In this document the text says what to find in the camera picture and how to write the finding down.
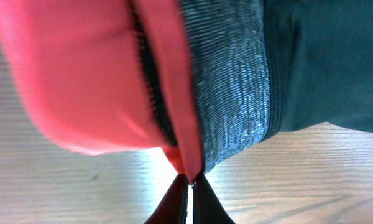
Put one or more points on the black leggings red waistband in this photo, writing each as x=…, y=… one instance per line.
x=202, y=80

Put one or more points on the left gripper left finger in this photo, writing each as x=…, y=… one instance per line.
x=172, y=209

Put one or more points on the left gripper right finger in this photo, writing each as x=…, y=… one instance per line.
x=207, y=208

